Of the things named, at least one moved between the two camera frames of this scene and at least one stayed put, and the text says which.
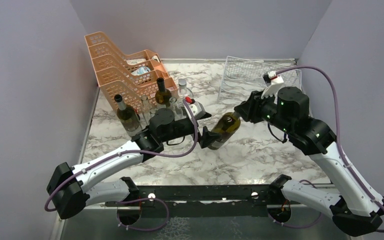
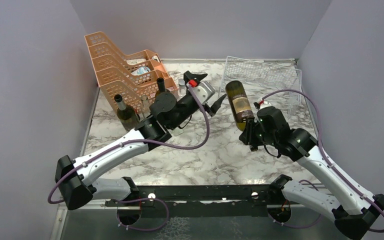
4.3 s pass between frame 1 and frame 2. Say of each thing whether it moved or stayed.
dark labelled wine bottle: moved
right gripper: moved
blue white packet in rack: stayed
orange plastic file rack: stayed
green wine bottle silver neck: stayed
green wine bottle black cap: stayed
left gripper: moved
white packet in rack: stayed
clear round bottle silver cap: stayed
